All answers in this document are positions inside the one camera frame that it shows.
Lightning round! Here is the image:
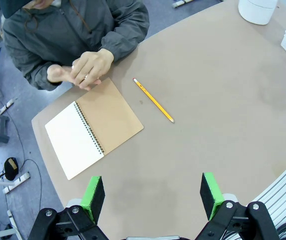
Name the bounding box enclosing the person's right hand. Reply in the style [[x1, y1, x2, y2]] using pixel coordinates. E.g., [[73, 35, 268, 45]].
[[47, 64, 75, 85]]

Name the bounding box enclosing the person in grey jacket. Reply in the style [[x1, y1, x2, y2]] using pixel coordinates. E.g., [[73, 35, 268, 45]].
[[0, 0, 151, 91]]

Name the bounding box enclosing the white ribbed panel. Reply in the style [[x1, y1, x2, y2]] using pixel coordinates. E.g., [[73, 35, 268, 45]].
[[252, 152, 286, 240]]

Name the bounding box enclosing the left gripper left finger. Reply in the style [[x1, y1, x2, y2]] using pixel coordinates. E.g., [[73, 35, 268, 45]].
[[27, 175, 109, 240]]

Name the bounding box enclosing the person's left forearm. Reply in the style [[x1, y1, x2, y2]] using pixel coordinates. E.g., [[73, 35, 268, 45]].
[[100, 14, 151, 63]]

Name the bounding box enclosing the person's right forearm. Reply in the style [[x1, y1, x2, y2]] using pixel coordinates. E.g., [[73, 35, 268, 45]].
[[20, 49, 66, 91]]

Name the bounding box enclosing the white round lidded bin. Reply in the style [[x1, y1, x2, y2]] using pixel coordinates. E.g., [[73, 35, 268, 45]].
[[237, 0, 279, 26]]

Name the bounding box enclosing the yellow pencil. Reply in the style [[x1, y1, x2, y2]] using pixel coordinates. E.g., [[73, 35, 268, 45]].
[[132, 77, 175, 124]]

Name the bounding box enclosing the black baseball cap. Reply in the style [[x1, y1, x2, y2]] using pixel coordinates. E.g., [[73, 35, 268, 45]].
[[0, 0, 34, 20]]

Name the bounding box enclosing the person's left hand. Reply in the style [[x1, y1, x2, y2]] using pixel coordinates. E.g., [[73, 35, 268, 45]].
[[70, 48, 115, 91]]

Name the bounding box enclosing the black pouch tan patch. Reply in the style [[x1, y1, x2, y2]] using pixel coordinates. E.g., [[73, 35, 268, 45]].
[[2, 157, 19, 181]]

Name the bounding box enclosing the spiral notebook kraft cover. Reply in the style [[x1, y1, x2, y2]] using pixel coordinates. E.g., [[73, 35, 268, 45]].
[[44, 77, 145, 181]]

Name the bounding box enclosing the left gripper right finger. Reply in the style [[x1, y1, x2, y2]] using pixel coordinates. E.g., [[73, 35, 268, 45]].
[[195, 172, 280, 240]]

